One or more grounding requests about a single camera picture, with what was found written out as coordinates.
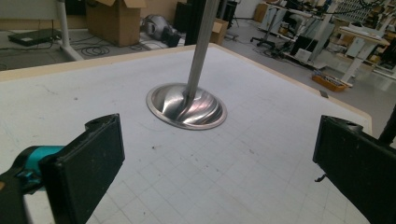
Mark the small cardboard box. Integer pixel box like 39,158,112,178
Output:
209,18,230,47

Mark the orange tray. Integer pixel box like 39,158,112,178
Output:
311,72,348,93

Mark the white standing desk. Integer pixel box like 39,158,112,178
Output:
336,25,390,84

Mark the white gridded table mat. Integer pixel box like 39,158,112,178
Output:
0,46,374,224

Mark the white desk leg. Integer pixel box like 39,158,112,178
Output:
55,0,85,62

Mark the flat black device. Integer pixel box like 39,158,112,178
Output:
7,28,63,48

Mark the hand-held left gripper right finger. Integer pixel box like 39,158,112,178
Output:
312,114,396,224

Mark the black column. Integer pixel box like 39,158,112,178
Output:
184,0,209,47

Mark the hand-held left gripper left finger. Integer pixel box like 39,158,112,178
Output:
38,113,126,224

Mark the coiled black floor cable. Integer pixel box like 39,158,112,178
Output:
79,44,112,58

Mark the tall open cardboard box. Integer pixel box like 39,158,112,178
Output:
85,0,148,48

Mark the grey machine on floor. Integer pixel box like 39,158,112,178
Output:
142,14,182,49

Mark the metal stand with round base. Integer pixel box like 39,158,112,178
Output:
146,0,228,132

